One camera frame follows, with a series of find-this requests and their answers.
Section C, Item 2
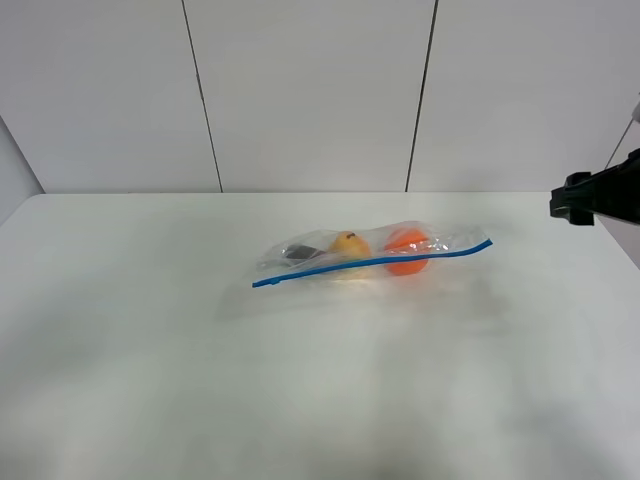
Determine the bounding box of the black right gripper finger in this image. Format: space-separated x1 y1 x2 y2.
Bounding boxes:
549 149 640 225

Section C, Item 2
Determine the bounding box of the clear zip bag blue strip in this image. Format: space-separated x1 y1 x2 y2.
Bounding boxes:
251 221 493 288

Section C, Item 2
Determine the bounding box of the blue zip slider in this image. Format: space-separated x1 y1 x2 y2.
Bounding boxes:
252 279 280 288

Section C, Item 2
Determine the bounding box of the orange toy fruit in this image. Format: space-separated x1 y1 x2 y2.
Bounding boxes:
384 227 431 276

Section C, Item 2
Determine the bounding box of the yellow toy pear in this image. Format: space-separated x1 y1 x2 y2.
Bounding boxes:
328 231 372 280

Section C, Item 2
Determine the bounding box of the purple toy eggplant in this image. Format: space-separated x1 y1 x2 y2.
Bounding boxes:
283 244 326 265

